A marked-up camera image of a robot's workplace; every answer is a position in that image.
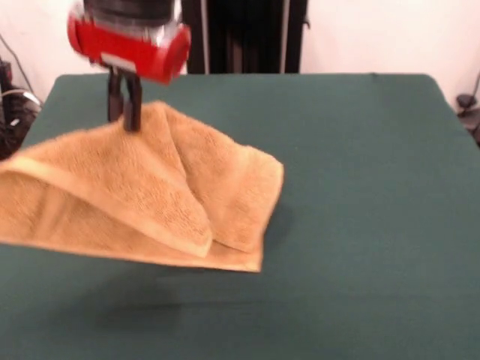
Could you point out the small black device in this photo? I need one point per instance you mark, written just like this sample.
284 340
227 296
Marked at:
5 71

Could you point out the black floor plug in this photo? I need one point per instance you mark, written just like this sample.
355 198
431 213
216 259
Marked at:
467 101

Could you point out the tan terry towel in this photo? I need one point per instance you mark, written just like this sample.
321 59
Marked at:
131 195

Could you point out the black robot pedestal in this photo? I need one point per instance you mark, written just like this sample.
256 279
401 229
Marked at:
243 37

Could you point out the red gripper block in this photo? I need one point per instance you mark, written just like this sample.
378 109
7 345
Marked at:
131 52

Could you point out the dark green table cloth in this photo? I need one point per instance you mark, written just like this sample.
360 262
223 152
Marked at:
356 225

